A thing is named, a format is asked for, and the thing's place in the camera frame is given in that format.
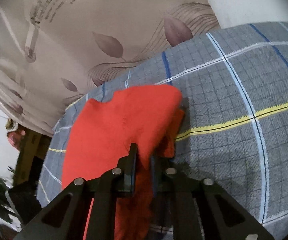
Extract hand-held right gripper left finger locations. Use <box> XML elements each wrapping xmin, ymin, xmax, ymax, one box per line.
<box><xmin>12</xmin><ymin>143</ymin><xmax>138</xmax><ymax>240</ymax></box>

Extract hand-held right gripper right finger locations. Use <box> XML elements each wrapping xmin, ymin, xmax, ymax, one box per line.
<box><xmin>149</xmin><ymin>155</ymin><xmax>276</xmax><ymax>240</ymax></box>

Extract red rhinestone collar top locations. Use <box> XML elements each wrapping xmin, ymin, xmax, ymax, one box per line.
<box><xmin>61</xmin><ymin>84</ymin><xmax>186</xmax><ymax>240</ymax></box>

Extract brown cardboard box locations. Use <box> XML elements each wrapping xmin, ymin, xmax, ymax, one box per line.
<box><xmin>12</xmin><ymin>129</ymin><xmax>53</xmax><ymax>188</ymax></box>

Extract grey plaid blanket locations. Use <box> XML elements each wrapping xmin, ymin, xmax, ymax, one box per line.
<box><xmin>36</xmin><ymin>21</ymin><xmax>288</xmax><ymax>240</ymax></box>

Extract black bag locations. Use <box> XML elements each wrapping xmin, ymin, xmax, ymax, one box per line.
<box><xmin>5</xmin><ymin>182</ymin><xmax>43</xmax><ymax>225</ymax></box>

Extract pink cloth bundle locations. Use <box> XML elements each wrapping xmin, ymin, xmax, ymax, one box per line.
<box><xmin>6</xmin><ymin>119</ymin><xmax>26</xmax><ymax>152</ymax></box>

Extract beige leaf print curtain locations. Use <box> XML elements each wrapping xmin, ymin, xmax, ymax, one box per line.
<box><xmin>0</xmin><ymin>0</ymin><xmax>221</xmax><ymax>137</ymax></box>

